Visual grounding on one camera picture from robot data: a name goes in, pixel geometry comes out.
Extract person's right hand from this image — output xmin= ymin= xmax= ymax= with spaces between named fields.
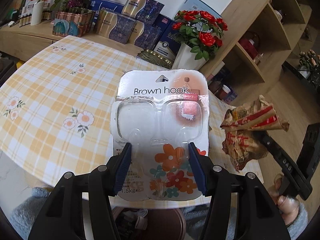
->
xmin=267 ymin=174 xmax=299 ymax=226

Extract gold blue gift box left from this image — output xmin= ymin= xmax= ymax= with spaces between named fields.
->
xmin=94 ymin=10 xmax=136 ymax=44

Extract gold decorative tray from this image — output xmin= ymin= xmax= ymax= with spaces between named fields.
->
xmin=137 ymin=49 xmax=173 ymax=69

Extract pale roses background bouquet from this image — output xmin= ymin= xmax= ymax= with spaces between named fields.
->
xmin=298 ymin=49 xmax=319 ymax=82

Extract dark blue white box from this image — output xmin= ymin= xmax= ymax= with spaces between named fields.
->
xmin=153 ymin=14 xmax=181 ymax=61

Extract striped planter box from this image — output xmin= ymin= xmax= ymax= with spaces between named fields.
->
xmin=52 ymin=8 xmax=95 ymax=37

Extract gold blue gift box upper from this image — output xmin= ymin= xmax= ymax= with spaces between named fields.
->
xmin=121 ymin=0 xmax=164 ymax=25

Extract gold blue gift box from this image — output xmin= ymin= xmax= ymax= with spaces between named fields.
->
xmin=121 ymin=0 xmax=164 ymax=25
xmin=130 ymin=21 xmax=161 ymax=49
xmin=94 ymin=10 xmax=136 ymax=44

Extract brown trash bin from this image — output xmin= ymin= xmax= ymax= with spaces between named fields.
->
xmin=112 ymin=207 xmax=186 ymax=239

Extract brown hook blister package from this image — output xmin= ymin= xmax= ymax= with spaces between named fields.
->
xmin=111 ymin=69 xmax=209 ymax=202

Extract wooden shelf unit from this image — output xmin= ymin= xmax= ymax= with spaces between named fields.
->
xmin=200 ymin=0 xmax=312 ymax=106

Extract gold blue gift box right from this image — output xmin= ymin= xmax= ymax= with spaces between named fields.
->
xmin=130 ymin=21 xmax=161 ymax=49

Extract red white cup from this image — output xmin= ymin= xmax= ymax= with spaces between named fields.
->
xmin=215 ymin=85 xmax=231 ymax=100

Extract light blue flat box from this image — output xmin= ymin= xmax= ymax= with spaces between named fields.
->
xmin=183 ymin=0 xmax=221 ymax=18

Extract red brown paper bag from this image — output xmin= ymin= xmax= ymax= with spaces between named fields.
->
xmin=220 ymin=95 xmax=290 ymax=172

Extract red roses in white vase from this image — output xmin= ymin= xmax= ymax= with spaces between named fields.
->
xmin=172 ymin=10 xmax=228 ymax=70

